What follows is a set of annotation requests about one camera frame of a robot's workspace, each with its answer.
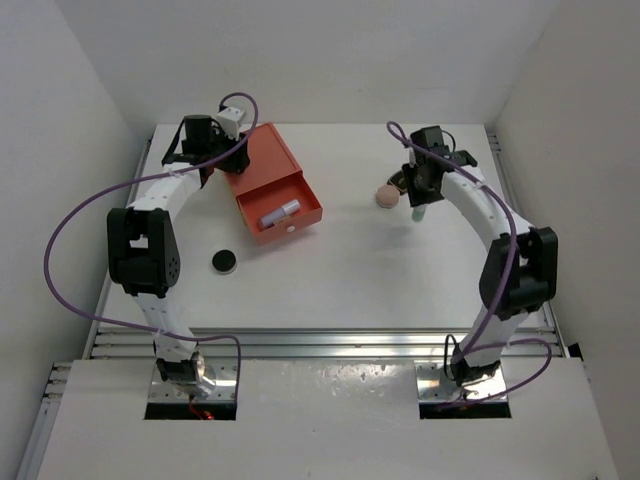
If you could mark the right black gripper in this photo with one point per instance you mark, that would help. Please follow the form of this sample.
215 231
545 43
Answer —
416 197

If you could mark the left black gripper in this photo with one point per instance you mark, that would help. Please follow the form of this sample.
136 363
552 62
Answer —
237 159

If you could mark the black square compact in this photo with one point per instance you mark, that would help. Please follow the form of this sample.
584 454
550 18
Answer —
398 181

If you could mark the green tube bottle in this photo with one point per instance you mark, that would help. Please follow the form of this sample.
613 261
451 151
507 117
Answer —
418 213

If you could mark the orange drawer box shell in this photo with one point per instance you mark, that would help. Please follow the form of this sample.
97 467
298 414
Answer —
272 178

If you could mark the pink round powder puff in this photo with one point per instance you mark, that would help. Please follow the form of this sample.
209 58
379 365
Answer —
387 197

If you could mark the orange drawer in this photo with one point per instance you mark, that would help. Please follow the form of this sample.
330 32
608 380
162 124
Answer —
260 201

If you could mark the lilac tube bottle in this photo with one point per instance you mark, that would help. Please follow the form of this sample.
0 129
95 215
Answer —
279 214

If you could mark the black round compact jar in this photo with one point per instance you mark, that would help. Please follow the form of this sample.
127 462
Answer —
224 262

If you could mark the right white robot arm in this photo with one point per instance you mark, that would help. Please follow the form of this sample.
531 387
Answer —
519 274

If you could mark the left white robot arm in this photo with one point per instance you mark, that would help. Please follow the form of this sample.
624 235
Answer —
143 253

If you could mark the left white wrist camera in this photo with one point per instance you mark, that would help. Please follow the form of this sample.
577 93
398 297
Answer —
230 120

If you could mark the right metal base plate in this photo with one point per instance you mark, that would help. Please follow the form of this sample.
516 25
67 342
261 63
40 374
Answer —
435 388

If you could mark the metal base plate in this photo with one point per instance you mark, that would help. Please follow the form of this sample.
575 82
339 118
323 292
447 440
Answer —
217 385
435 388

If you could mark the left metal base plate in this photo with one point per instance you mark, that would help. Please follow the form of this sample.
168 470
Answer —
217 385

